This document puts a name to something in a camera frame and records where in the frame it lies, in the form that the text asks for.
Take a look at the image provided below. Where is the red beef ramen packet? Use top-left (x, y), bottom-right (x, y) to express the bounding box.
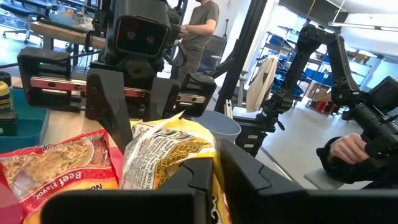
top-left (0, 129), bottom-right (121, 224)

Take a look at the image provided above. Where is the grey office chair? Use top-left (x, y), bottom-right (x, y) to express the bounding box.
top-left (198, 34), bottom-right (228, 75)

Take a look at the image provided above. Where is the person's forearm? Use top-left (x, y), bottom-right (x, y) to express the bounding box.
top-left (316, 136), bottom-right (398, 189)

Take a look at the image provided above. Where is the wooden desk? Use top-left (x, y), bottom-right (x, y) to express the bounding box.
top-left (29, 20), bottom-right (106, 68)

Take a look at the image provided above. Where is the blue storage bins rack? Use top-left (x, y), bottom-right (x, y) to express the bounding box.
top-left (264, 26), bottom-right (352, 97)

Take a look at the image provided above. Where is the dark cylindrical cup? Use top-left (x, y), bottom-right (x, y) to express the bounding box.
top-left (0, 71), bottom-right (12, 91)

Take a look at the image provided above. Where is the person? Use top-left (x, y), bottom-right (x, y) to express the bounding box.
top-left (178, 0), bottom-right (221, 82)

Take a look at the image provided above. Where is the person's hand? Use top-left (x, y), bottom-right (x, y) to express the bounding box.
top-left (329, 133), bottom-right (370, 165)

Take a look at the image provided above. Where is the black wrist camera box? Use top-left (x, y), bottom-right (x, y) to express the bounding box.
top-left (114, 0), bottom-right (172, 60)

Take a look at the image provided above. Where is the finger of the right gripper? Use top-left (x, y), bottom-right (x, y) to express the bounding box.
top-left (86, 68), bottom-right (134, 153)
top-left (146, 79), bottom-right (180, 122)

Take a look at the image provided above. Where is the grey stool seat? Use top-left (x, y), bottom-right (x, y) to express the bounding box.
top-left (303, 167), bottom-right (373, 190)

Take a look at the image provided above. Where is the yellow ramen packet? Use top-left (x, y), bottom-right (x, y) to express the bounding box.
top-left (120, 111), bottom-right (233, 224)

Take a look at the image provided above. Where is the yellow-lidded jar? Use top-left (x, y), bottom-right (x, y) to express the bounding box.
top-left (0, 80), bottom-right (14, 112)

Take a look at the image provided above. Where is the blue rectangular container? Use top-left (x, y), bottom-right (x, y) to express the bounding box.
top-left (0, 88), bottom-right (50, 153)

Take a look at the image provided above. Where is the black metal rig frame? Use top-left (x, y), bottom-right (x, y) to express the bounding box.
top-left (206, 0), bottom-right (269, 114)

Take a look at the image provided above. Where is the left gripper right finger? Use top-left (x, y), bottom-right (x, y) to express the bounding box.
top-left (219, 139), bottom-right (398, 224)

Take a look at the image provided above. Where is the large black display panel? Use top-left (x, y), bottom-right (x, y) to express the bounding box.
top-left (277, 0), bottom-right (349, 29)

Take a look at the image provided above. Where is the blue round bowl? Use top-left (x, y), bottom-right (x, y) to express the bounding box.
top-left (192, 109), bottom-right (243, 144)

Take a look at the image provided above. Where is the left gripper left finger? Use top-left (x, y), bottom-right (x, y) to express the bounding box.
top-left (40, 157), bottom-right (215, 224)

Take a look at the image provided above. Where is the white hanging cloth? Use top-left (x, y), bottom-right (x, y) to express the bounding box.
top-left (246, 55), bottom-right (279, 113)

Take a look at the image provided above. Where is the small black box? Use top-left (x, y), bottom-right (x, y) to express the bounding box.
top-left (0, 110), bottom-right (19, 138)

